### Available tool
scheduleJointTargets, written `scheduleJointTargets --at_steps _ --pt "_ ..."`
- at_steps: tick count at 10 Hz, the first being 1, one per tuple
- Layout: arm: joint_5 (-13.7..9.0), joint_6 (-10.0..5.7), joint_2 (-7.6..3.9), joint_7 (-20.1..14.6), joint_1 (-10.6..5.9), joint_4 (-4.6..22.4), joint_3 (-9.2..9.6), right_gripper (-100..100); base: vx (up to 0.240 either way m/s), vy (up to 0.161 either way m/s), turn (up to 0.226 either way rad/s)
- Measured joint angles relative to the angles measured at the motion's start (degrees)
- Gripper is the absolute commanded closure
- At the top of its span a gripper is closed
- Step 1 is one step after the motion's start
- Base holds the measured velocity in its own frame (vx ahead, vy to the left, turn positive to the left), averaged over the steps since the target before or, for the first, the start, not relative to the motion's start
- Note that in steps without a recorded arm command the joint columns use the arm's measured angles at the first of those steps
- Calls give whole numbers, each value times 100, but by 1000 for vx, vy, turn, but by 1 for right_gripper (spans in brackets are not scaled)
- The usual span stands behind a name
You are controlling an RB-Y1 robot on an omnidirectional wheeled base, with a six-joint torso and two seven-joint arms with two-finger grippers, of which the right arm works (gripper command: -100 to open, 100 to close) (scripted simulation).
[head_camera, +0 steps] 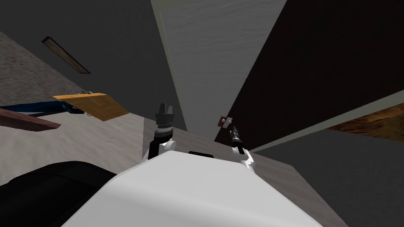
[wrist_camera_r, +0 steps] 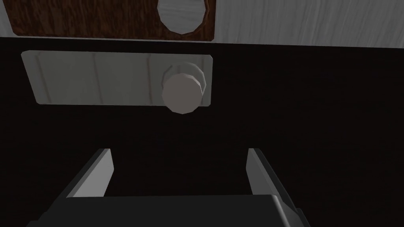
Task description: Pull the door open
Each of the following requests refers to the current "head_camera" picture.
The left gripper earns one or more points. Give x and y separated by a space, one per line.
164 119

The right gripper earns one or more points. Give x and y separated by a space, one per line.
236 136

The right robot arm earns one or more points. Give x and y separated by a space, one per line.
243 156

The yellow wooden cabinet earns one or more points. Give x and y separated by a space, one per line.
94 105

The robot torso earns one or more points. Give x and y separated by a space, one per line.
195 192

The dark brown door leaf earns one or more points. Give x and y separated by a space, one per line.
315 69

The blue furniture piece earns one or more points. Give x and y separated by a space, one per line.
34 106

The brown wooden furniture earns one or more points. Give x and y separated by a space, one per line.
375 124

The red-brown wooden board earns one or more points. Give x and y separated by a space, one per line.
25 121

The framed wall picture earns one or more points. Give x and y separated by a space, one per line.
65 55

